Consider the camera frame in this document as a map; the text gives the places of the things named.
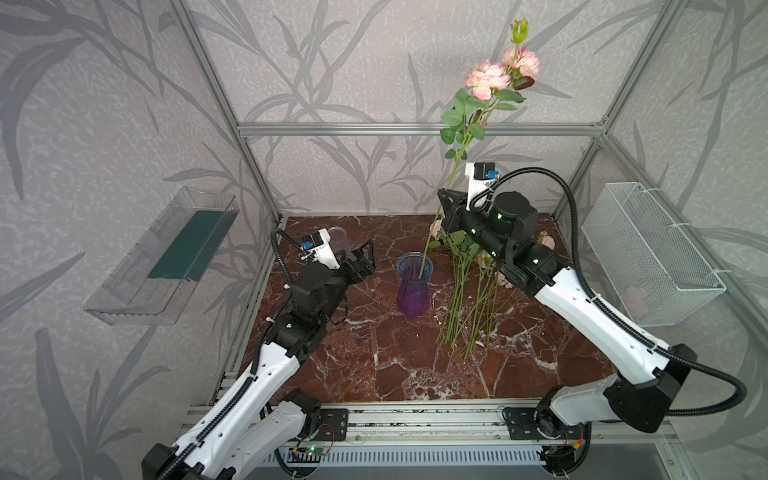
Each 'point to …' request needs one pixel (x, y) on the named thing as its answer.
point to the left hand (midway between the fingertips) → (366, 238)
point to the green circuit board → (311, 451)
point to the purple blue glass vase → (414, 272)
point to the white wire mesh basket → (656, 275)
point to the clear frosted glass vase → (339, 241)
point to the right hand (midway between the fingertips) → (441, 182)
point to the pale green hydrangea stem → (487, 305)
